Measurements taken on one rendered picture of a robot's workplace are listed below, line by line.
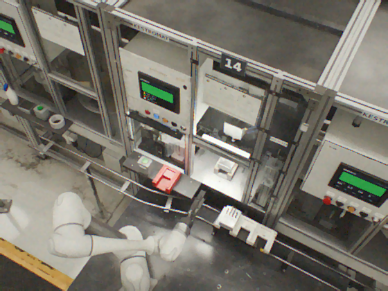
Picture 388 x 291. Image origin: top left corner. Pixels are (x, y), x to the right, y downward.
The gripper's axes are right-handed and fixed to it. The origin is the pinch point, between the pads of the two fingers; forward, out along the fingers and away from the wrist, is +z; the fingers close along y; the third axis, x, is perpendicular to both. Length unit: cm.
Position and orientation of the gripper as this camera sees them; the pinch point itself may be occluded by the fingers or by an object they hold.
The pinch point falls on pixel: (201, 198)
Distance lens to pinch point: 240.2
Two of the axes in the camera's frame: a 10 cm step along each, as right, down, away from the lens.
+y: 0.4, -5.9, -8.1
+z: 4.7, -7.0, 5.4
